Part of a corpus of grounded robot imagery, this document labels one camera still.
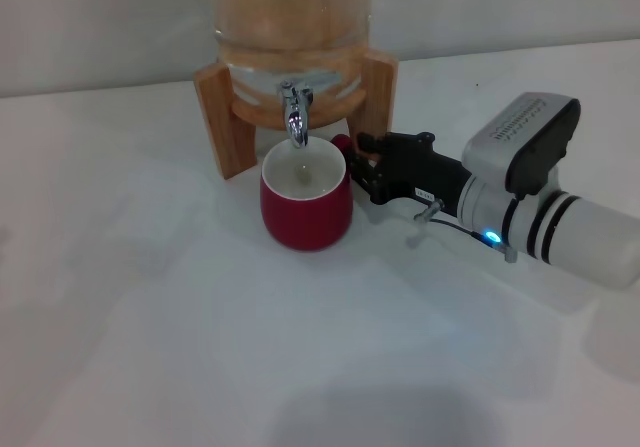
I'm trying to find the wooden dispenser stand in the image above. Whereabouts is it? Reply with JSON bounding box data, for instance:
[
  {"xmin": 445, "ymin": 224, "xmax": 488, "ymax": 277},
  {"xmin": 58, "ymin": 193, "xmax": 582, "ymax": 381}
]
[{"xmin": 192, "ymin": 46, "xmax": 401, "ymax": 181}]

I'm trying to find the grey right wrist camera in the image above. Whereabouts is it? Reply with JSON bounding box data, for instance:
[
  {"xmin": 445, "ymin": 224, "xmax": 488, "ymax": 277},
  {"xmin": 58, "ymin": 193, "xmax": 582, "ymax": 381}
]
[{"xmin": 460, "ymin": 91, "xmax": 583, "ymax": 199}]

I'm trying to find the glass water dispenser jar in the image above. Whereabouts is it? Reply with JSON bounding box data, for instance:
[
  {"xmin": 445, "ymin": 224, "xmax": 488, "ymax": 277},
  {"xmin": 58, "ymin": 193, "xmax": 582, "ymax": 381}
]
[{"xmin": 208, "ymin": 0, "xmax": 374, "ymax": 107}]

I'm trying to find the red ceramic cup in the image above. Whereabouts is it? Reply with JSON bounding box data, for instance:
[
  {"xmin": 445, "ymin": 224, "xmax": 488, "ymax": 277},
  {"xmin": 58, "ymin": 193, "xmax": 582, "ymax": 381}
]
[{"xmin": 258, "ymin": 133, "xmax": 357, "ymax": 253}]

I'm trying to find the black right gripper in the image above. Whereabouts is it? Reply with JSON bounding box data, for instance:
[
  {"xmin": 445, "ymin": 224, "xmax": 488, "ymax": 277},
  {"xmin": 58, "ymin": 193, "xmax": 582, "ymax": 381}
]
[{"xmin": 347, "ymin": 130, "xmax": 474, "ymax": 219}]

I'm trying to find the chrome faucet tap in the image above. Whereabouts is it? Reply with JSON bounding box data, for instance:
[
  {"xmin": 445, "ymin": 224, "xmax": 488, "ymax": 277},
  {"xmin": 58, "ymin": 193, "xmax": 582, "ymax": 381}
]
[{"xmin": 276, "ymin": 80, "xmax": 316, "ymax": 151}]

